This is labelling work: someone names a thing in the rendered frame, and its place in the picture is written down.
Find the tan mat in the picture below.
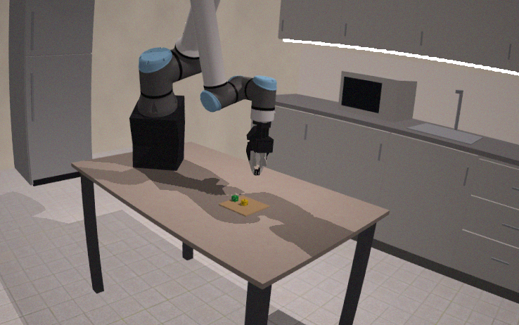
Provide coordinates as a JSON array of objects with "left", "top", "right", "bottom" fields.
[{"left": 219, "top": 196, "right": 270, "bottom": 217}]

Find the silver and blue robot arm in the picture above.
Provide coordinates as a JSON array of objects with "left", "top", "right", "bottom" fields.
[{"left": 137, "top": 0, "right": 277, "bottom": 123}]

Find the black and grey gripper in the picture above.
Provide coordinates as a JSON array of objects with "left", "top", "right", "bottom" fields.
[{"left": 246, "top": 120, "right": 274, "bottom": 175}]

